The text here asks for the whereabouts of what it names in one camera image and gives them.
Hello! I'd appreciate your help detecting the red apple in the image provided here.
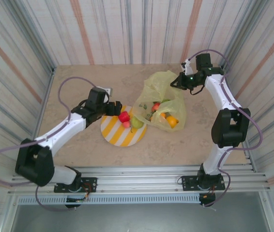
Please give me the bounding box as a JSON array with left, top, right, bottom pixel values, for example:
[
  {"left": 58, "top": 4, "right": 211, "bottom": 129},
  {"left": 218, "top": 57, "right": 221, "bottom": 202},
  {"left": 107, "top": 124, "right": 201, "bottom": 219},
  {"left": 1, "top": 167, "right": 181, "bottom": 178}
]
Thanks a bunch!
[{"left": 118, "top": 111, "right": 131, "bottom": 123}]

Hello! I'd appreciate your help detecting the yellow printed plastic bag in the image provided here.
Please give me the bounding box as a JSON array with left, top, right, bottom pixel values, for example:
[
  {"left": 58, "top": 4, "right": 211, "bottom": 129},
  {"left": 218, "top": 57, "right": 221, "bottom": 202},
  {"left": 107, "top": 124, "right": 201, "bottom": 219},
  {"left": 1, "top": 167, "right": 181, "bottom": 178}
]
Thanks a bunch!
[{"left": 133, "top": 70, "right": 187, "bottom": 133}]

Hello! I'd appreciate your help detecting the green pear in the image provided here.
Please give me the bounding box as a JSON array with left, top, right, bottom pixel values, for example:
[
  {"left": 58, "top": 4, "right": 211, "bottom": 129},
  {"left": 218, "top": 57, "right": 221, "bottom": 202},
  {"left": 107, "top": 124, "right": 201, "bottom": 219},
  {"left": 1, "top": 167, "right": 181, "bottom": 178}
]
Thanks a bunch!
[{"left": 130, "top": 116, "right": 144, "bottom": 130}]

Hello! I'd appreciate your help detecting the round orange fruit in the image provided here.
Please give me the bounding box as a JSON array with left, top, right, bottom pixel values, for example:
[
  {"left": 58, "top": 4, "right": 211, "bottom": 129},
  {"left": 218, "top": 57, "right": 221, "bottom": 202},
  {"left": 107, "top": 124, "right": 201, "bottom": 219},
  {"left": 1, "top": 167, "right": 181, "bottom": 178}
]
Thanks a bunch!
[{"left": 166, "top": 116, "right": 179, "bottom": 129}]

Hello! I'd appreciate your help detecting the yellow striped white plate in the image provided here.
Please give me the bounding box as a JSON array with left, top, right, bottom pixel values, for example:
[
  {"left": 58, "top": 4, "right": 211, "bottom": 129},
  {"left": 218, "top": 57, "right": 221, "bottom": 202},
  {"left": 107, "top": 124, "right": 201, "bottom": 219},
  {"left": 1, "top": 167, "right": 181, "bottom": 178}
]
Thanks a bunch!
[{"left": 100, "top": 105, "right": 148, "bottom": 147}]

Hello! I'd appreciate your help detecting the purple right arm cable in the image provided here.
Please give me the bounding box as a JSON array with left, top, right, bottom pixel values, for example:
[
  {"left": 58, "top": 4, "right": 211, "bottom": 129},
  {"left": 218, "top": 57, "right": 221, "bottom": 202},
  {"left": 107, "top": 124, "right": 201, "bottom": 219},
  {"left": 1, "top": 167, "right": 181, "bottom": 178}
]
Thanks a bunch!
[{"left": 187, "top": 49, "right": 264, "bottom": 208}]

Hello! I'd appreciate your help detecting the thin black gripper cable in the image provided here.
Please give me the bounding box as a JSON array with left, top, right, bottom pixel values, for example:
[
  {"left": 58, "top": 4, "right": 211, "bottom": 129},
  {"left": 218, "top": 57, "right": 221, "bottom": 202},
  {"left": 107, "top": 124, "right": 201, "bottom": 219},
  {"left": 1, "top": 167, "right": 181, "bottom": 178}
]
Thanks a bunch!
[{"left": 189, "top": 83, "right": 206, "bottom": 96}]

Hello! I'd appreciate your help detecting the aluminium mounting rail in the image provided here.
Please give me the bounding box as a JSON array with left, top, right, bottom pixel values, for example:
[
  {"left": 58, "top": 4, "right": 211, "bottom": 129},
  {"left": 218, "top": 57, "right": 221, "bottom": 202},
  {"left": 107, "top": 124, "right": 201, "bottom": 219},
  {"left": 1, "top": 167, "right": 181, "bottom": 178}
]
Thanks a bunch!
[{"left": 7, "top": 165, "right": 271, "bottom": 195}]

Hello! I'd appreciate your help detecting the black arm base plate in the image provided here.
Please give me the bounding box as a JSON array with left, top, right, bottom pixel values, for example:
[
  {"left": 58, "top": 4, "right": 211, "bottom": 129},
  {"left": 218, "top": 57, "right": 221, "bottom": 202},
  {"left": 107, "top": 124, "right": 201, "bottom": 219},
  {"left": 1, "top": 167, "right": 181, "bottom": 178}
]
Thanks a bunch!
[
  {"left": 181, "top": 175, "right": 226, "bottom": 191},
  {"left": 54, "top": 177, "right": 98, "bottom": 193}
]

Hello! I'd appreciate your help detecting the slotted grey cable duct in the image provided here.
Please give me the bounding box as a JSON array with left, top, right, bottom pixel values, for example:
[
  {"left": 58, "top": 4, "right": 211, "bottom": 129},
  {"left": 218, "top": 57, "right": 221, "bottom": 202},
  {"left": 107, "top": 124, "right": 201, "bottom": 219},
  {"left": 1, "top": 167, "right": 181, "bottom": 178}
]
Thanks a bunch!
[{"left": 15, "top": 194, "right": 202, "bottom": 206}]

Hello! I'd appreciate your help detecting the black cable connector block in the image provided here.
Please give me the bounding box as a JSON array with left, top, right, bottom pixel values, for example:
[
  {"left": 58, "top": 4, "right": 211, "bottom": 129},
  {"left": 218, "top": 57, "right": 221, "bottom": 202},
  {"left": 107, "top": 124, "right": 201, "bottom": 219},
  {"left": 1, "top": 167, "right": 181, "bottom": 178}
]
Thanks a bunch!
[
  {"left": 198, "top": 193, "right": 217, "bottom": 207},
  {"left": 65, "top": 197, "right": 82, "bottom": 209}
]

